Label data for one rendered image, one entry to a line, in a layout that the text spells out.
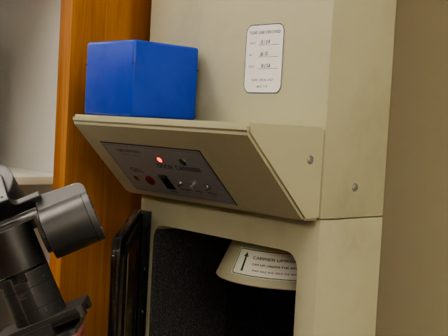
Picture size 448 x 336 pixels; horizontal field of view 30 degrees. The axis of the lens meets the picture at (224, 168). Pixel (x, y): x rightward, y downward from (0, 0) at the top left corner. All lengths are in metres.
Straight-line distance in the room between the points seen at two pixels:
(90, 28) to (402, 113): 0.52
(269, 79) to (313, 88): 0.07
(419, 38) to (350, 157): 0.47
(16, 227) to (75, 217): 0.06
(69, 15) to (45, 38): 1.07
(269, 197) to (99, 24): 0.39
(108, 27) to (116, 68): 0.16
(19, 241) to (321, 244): 0.32
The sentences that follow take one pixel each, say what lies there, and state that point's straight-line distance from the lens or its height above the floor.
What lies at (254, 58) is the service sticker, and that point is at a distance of 0.98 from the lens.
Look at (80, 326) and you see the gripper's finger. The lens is 0.95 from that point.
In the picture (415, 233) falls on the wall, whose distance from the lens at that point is 1.36.
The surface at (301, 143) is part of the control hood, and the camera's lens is 0.87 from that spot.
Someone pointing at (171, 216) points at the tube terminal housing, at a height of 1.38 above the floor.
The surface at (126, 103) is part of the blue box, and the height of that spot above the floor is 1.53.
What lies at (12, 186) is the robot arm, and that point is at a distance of 0.96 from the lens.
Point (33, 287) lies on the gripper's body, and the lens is 0.92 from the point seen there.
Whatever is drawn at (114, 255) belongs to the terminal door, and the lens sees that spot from 0.83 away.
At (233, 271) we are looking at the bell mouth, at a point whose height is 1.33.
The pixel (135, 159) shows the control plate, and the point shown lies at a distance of 1.02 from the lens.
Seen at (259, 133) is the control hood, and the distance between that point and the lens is 0.83.
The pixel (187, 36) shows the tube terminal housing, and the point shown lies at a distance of 1.08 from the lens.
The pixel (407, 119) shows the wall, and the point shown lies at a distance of 1.36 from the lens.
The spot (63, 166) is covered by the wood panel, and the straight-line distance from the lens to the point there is 1.13.
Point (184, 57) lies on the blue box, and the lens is 1.03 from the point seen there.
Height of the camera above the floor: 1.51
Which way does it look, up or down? 3 degrees down
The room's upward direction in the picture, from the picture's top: 3 degrees clockwise
